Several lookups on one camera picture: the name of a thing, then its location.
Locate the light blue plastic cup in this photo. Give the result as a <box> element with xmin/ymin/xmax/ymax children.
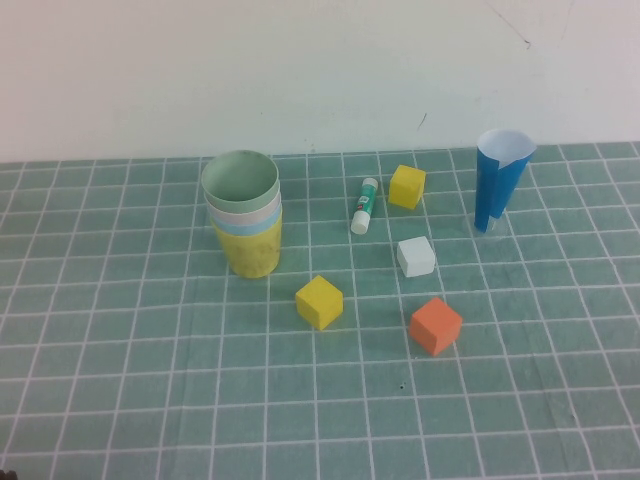
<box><xmin>209</xmin><ymin>209</ymin><xmax>284</xmax><ymax>237</ymax></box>

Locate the pink plastic cup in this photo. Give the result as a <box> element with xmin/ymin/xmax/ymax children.
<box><xmin>206</xmin><ymin>195</ymin><xmax>282</xmax><ymax>229</ymax></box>

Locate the green plastic cup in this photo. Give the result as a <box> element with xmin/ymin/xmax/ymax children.
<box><xmin>200</xmin><ymin>149</ymin><xmax>280</xmax><ymax>216</ymax></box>

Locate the white foam cube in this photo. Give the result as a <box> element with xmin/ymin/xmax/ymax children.
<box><xmin>397</xmin><ymin>236</ymin><xmax>437</xmax><ymax>279</ymax></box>

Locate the green grid tablecloth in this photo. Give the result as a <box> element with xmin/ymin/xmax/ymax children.
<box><xmin>0</xmin><ymin>141</ymin><xmax>640</xmax><ymax>480</ymax></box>

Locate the yellow plastic cup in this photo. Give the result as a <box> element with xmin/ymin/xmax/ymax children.
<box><xmin>212</xmin><ymin>207</ymin><xmax>284</xmax><ymax>279</ymax></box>

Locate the yellow foam cube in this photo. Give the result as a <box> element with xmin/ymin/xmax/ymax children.
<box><xmin>294</xmin><ymin>274</ymin><xmax>345</xmax><ymax>331</ymax></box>
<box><xmin>387</xmin><ymin>164</ymin><xmax>428</xmax><ymax>209</ymax></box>

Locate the white green glue stick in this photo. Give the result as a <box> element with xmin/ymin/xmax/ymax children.
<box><xmin>350</xmin><ymin>177</ymin><xmax>380</xmax><ymax>236</ymax></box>

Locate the orange foam cube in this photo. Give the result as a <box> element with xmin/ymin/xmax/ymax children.
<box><xmin>408</xmin><ymin>296</ymin><xmax>464</xmax><ymax>358</ymax></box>

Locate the blue paper cone cup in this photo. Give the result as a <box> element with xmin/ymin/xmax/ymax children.
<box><xmin>467</xmin><ymin>129</ymin><xmax>538</xmax><ymax>239</ymax></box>

